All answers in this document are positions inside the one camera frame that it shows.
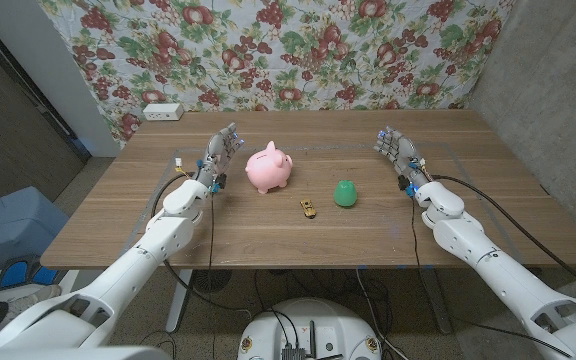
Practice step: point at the metal table leg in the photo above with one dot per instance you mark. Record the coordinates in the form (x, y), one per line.
(178, 305)
(435, 300)

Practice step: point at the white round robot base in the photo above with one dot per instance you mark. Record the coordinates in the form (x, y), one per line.
(318, 325)

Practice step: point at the black round floor disc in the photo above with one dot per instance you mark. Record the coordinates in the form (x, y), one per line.
(211, 280)

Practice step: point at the pink plastic piggy bank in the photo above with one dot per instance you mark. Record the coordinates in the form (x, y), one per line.
(268, 170)

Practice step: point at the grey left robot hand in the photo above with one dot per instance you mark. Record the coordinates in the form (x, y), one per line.
(215, 160)

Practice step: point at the blue-grey plastic bin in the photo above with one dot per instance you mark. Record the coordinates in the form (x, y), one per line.
(13, 225)

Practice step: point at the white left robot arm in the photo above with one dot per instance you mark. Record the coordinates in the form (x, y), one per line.
(118, 275)

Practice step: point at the grey sneaker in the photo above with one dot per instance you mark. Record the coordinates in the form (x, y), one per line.
(33, 299)

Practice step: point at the floral fruit print backdrop cloth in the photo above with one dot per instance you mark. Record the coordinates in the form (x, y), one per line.
(293, 50)

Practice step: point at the white robot torso edge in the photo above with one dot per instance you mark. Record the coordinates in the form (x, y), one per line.
(68, 353)

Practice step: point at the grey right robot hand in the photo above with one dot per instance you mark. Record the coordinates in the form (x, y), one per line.
(404, 155)

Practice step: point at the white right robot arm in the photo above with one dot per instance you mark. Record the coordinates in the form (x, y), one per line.
(493, 270)

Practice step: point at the green plastic egg toy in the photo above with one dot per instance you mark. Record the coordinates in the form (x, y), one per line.
(345, 195)

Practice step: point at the blue and black foot pedal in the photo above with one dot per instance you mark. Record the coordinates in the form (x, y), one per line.
(15, 274)

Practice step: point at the white power strip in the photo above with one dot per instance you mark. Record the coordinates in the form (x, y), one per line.
(163, 112)

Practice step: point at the yellow toy car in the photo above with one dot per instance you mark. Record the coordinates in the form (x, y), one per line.
(308, 209)

